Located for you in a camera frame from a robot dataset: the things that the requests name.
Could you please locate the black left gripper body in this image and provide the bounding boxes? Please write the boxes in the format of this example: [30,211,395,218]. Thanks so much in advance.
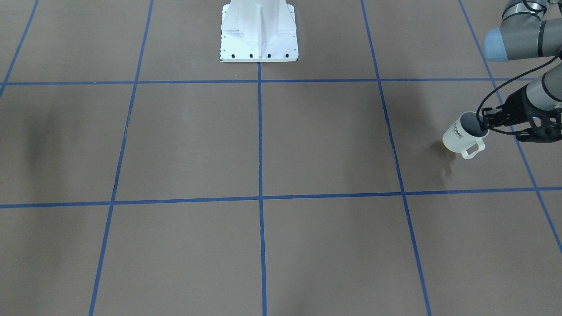
[501,84,537,127]

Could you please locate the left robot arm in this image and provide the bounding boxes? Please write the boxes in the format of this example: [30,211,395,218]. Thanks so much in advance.
[476,0,561,143]

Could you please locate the brown table mat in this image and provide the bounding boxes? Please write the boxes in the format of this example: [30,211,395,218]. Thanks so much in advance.
[1,0,561,316]

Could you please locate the braided black camera cable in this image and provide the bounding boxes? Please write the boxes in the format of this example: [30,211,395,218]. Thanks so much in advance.
[476,52,562,136]

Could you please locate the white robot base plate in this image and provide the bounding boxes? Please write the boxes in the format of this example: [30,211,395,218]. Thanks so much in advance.
[220,0,299,63]

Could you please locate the white ribbed cup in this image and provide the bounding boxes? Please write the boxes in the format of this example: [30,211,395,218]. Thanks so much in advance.
[442,112,489,160]

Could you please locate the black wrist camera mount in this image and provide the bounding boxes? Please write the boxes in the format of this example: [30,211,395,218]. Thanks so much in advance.
[515,106,562,143]

